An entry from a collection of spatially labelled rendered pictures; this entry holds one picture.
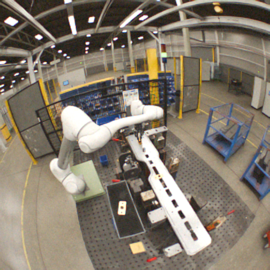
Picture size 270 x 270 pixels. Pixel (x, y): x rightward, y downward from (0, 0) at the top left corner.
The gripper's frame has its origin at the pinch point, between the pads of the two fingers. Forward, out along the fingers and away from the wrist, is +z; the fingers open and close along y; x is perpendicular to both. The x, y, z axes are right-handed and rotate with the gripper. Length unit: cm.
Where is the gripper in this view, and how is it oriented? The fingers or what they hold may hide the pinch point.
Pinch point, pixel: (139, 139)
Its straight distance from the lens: 127.4
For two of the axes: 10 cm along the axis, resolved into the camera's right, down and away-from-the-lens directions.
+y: 9.5, -2.5, 2.0
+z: 1.0, 8.1, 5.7
